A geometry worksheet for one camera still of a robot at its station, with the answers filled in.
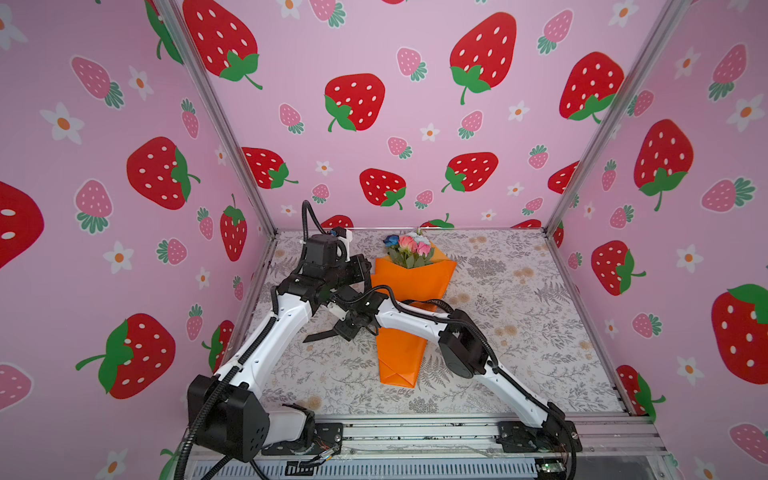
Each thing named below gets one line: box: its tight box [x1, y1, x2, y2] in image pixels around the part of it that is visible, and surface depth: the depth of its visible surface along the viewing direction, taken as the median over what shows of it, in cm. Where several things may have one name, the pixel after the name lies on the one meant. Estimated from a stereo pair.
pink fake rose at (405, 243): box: [398, 235, 418, 269], surface depth 110 cm
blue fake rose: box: [382, 234, 400, 249], surface depth 113 cm
